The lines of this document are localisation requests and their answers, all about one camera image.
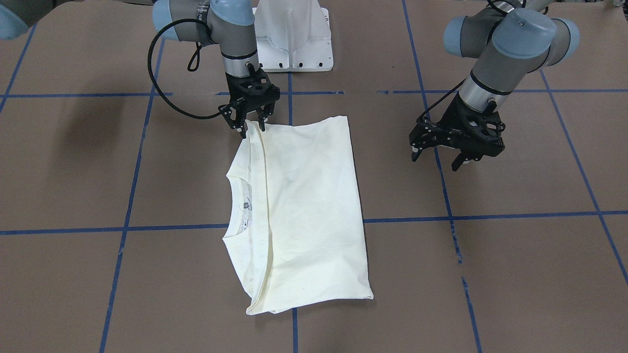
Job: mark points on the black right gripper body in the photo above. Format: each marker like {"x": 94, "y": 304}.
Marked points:
{"x": 237, "y": 111}

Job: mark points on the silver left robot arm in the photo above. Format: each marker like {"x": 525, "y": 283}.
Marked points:
{"x": 508, "y": 39}

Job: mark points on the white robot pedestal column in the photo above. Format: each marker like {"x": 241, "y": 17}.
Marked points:
{"x": 293, "y": 36}

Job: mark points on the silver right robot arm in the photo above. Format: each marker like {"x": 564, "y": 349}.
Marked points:
{"x": 229, "y": 24}

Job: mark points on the white long-sleeve cat shirt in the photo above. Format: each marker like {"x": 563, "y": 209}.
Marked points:
{"x": 296, "y": 232}

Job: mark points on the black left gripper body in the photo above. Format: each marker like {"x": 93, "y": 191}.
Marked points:
{"x": 433, "y": 133}

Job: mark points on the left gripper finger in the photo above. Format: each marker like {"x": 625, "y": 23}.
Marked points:
{"x": 460, "y": 159}
{"x": 415, "y": 154}

